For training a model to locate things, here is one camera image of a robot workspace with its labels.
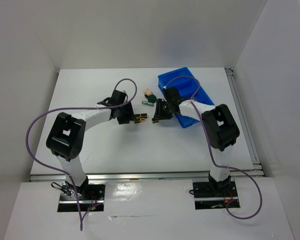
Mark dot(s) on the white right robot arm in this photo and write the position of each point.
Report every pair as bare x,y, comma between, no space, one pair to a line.
220,129

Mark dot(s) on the beige makeup sponge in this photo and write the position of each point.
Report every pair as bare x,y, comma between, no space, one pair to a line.
147,92

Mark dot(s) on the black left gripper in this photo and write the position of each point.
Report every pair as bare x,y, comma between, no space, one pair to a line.
129,115

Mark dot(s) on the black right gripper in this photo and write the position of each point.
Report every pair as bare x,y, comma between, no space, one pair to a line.
158,114

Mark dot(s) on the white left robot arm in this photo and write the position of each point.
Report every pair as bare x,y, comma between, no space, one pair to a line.
66,136

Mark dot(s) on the green lip balm tube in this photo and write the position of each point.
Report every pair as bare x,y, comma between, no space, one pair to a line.
147,103

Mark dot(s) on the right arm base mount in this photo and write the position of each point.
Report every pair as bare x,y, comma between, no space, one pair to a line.
207,199

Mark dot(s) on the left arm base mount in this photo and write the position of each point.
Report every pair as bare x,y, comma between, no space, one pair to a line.
92,199

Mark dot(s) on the dark green round puff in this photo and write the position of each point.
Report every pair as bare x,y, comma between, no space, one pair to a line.
152,98

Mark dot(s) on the aluminium front rail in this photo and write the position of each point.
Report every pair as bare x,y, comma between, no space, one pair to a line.
125,176

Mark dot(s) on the long black gold lipstick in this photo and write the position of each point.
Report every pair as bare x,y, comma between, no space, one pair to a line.
141,116

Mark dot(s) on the blue divided plastic tray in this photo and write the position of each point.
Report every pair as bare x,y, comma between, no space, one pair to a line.
185,84

